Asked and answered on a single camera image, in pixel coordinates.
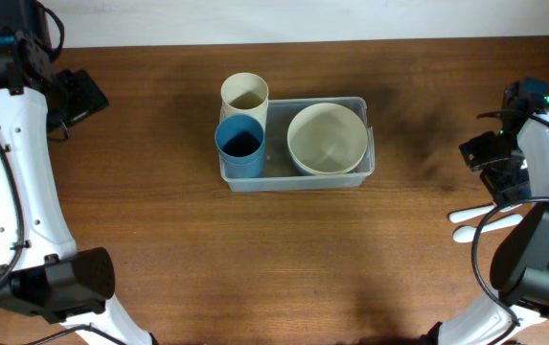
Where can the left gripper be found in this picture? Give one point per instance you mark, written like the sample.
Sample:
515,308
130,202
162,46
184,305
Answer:
89,96

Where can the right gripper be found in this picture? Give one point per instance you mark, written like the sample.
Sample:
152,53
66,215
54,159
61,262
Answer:
497,184

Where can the white plastic fork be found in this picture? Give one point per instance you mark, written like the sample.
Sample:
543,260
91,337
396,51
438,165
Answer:
470,213

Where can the white plastic spoon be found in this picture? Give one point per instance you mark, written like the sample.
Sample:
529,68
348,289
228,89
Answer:
466,233

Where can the cream bowl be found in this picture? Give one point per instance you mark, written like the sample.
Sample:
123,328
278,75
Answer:
326,129
330,165

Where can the cream cup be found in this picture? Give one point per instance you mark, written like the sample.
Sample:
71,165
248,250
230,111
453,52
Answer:
246,94

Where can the blue cup front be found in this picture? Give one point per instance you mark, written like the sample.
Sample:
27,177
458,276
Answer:
240,139

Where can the blue cup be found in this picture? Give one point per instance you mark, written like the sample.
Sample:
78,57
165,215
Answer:
240,139
252,169

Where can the blue bowl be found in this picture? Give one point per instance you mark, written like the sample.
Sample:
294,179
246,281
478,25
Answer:
301,169

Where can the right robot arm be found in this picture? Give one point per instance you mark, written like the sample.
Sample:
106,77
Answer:
516,296

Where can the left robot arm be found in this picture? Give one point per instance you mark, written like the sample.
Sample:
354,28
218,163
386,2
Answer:
42,272

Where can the clear plastic container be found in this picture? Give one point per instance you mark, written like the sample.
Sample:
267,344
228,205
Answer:
279,171

